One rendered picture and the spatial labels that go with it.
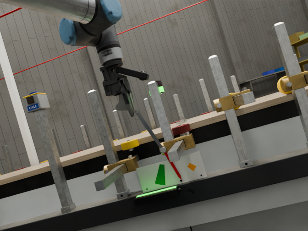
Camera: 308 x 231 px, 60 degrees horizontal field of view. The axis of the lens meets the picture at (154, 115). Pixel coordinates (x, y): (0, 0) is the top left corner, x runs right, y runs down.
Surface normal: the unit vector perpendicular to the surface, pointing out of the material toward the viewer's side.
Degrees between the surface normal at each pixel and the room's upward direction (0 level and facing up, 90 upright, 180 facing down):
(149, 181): 90
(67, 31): 90
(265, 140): 90
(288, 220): 90
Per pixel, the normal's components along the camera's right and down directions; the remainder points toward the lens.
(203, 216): -0.19, 0.04
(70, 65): 0.39, -0.14
